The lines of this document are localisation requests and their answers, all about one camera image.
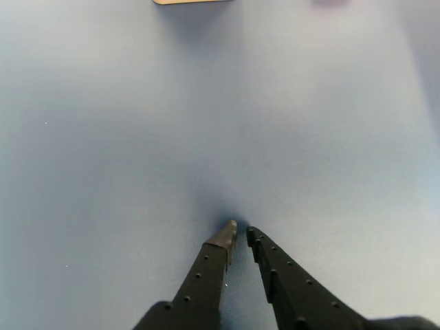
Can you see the beige square container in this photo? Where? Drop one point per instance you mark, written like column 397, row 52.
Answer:
column 192, row 1

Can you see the blue table mat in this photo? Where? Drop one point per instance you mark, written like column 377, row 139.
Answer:
column 137, row 137

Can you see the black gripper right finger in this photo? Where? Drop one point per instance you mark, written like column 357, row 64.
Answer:
column 295, row 295

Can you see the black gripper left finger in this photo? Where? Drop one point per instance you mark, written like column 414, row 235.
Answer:
column 203, row 285

